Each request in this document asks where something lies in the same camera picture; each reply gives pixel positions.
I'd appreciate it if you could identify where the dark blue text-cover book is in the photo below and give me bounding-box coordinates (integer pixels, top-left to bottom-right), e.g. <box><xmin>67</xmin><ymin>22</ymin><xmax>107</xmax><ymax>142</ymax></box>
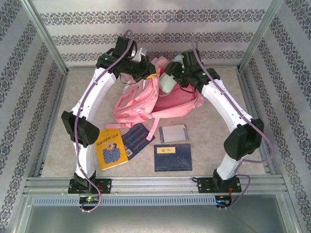
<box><xmin>121</xmin><ymin>123</ymin><xmax>156</xmax><ymax>160</ymax></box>

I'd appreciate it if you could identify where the aluminium front rail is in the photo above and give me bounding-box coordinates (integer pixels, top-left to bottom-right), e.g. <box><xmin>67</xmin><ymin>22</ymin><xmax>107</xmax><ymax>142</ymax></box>
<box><xmin>23</xmin><ymin>176</ymin><xmax>285</xmax><ymax>195</ymax></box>

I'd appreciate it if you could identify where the grey teal book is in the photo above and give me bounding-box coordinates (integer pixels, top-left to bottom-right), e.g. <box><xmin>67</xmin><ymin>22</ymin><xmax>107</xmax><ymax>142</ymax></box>
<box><xmin>159</xmin><ymin>124</ymin><xmax>190</xmax><ymax>144</ymax></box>

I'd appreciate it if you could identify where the aluminium side rail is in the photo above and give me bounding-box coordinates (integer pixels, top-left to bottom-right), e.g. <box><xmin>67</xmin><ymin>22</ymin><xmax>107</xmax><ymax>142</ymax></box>
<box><xmin>34</xmin><ymin>70</ymin><xmax>69</xmax><ymax>178</ymax></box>
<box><xmin>237</xmin><ymin>70</ymin><xmax>270</xmax><ymax>174</ymax></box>

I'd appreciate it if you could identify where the aluminium frame post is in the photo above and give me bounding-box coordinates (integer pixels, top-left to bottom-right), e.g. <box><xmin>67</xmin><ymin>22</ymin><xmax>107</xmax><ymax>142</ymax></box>
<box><xmin>20</xmin><ymin>0</ymin><xmax>69</xmax><ymax>73</ymax></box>
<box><xmin>238</xmin><ymin>0</ymin><xmax>284</xmax><ymax>73</ymax></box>

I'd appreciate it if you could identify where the grey slotted cable duct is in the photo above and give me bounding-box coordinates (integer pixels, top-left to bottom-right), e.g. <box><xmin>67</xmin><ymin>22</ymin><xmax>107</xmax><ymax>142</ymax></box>
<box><xmin>33</xmin><ymin>195</ymin><xmax>217</xmax><ymax>206</ymax></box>

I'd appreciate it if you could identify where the grey metal panel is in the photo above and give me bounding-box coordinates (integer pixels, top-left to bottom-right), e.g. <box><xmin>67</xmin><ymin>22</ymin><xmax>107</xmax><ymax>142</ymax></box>
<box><xmin>14</xmin><ymin>194</ymin><xmax>301</xmax><ymax>233</ymax></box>

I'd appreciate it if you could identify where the aluminium back rail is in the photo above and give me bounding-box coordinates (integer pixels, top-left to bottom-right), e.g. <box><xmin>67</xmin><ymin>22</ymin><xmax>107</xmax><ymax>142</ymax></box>
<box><xmin>67</xmin><ymin>65</ymin><xmax>240</xmax><ymax>71</ymax></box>

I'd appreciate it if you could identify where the thin black cable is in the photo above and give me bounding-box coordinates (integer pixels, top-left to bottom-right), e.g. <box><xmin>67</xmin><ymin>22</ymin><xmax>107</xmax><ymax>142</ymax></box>
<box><xmin>180</xmin><ymin>85</ymin><xmax>195</xmax><ymax>95</ymax></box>
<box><xmin>118</xmin><ymin>73</ymin><xmax>137</xmax><ymax>85</ymax></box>

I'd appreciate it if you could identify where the purple cable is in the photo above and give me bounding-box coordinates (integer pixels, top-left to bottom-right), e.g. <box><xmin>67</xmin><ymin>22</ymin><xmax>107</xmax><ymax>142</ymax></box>
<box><xmin>74</xmin><ymin>29</ymin><xmax>136</xmax><ymax>214</ymax></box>
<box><xmin>190</xmin><ymin>40</ymin><xmax>275</xmax><ymax>211</ymax></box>

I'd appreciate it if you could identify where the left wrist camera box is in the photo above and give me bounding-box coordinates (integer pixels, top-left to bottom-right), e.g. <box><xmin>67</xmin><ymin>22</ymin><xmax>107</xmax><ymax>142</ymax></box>
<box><xmin>132</xmin><ymin>47</ymin><xmax>148</xmax><ymax>63</ymax></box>

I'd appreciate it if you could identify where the dark blue yellow-label notebook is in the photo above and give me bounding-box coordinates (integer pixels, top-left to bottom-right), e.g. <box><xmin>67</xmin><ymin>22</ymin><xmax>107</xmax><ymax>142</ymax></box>
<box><xmin>154</xmin><ymin>143</ymin><xmax>193</xmax><ymax>172</ymax></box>

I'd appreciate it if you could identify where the yellow book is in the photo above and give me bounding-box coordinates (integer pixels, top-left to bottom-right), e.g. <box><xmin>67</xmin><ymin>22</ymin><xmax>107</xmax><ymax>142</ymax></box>
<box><xmin>96</xmin><ymin>128</ymin><xmax>129</xmax><ymax>171</ymax></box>

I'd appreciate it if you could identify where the pink school backpack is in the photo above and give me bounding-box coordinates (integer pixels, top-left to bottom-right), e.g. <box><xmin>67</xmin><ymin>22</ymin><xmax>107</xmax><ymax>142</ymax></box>
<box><xmin>104</xmin><ymin>57</ymin><xmax>204</xmax><ymax>143</ymax></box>

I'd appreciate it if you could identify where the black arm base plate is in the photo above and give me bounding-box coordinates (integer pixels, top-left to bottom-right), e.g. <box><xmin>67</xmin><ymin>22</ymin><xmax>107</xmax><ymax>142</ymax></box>
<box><xmin>68</xmin><ymin>178</ymin><xmax>112</xmax><ymax>195</ymax></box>
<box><xmin>196</xmin><ymin>177</ymin><xmax>242</xmax><ymax>194</ymax></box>

